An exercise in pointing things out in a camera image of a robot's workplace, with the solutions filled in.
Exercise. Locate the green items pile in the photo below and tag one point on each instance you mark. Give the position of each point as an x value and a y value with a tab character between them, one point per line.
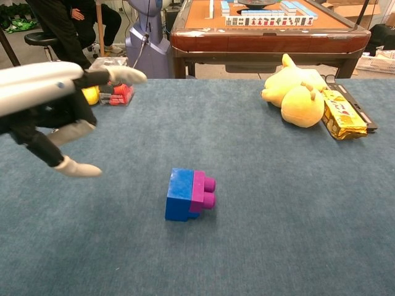
18	21

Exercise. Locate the black round stool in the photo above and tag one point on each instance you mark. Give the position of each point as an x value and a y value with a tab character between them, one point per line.
40	38

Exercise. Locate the seated person in black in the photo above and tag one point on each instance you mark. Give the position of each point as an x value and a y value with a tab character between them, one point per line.
61	27

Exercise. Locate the clear plastic box red items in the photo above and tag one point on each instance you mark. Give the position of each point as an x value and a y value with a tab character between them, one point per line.
118	95

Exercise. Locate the purple building block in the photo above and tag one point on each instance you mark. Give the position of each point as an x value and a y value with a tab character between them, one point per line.
203	191

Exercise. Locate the blue building block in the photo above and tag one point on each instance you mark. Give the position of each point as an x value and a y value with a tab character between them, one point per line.
179	194

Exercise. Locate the black flat keyboard tray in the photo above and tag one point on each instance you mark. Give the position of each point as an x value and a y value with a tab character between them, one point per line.
358	101

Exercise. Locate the row of face-up mahjong tiles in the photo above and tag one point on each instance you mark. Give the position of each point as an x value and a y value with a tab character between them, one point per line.
268	21

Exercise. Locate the black bowl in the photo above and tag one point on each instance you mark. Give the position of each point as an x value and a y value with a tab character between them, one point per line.
257	2

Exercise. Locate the yellow toy pear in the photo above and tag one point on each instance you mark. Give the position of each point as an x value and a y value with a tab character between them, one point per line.
91	95

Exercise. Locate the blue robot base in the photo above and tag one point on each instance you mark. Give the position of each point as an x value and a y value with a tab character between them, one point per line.
148	46

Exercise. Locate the black bag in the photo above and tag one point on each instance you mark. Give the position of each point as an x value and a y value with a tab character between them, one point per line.
382	38

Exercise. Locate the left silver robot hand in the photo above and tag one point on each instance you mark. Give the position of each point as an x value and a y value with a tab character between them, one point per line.
37	80

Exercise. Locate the brown mahjong table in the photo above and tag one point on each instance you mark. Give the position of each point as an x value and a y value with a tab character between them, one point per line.
265	41

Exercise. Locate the wooden pole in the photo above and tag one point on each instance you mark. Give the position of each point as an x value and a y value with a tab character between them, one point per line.
100	31

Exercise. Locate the dark slanted leg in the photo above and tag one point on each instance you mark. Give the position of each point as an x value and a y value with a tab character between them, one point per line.
7	46

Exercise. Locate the gold yellow snack package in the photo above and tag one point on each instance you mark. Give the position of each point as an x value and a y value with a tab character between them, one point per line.
342	117

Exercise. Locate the row of blue-backed mahjong tiles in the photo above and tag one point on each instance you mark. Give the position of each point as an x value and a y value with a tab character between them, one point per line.
262	12

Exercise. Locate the blue felt table cover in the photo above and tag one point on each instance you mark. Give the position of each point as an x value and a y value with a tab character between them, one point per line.
247	200

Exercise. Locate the yellow plush toy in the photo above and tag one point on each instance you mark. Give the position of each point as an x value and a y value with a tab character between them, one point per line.
296	95

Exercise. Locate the white plastic basket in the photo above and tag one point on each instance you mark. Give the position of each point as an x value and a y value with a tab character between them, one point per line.
376	63

